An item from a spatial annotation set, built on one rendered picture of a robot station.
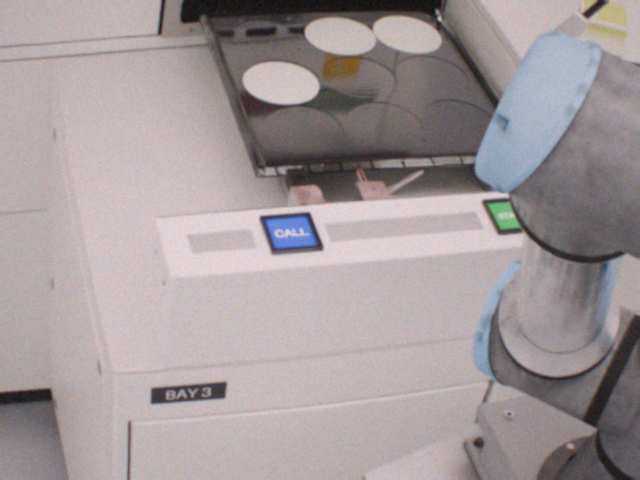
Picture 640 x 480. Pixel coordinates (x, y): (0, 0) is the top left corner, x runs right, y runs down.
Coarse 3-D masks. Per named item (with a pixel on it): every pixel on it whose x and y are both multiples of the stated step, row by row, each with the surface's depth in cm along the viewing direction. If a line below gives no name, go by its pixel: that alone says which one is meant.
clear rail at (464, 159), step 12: (432, 156) 164; (444, 156) 165; (456, 156) 165; (468, 156) 166; (264, 168) 158; (276, 168) 158; (288, 168) 158; (312, 168) 159; (324, 168) 160; (336, 168) 160; (348, 168) 161; (372, 168) 162; (384, 168) 162; (396, 168) 163; (408, 168) 164
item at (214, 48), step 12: (204, 24) 181; (216, 48) 176; (216, 60) 174; (228, 72) 172; (228, 84) 170; (228, 96) 168; (240, 108) 166; (240, 120) 164; (240, 132) 163; (252, 144) 161; (252, 156) 159; (252, 168) 159
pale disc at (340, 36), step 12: (312, 24) 185; (324, 24) 185; (336, 24) 185; (348, 24) 186; (360, 24) 186; (312, 36) 182; (324, 36) 182; (336, 36) 183; (348, 36) 183; (360, 36) 184; (372, 36) 184; (324, 48) 180; (336, 48) 180; (348, 48) 181; (360, 48) 181
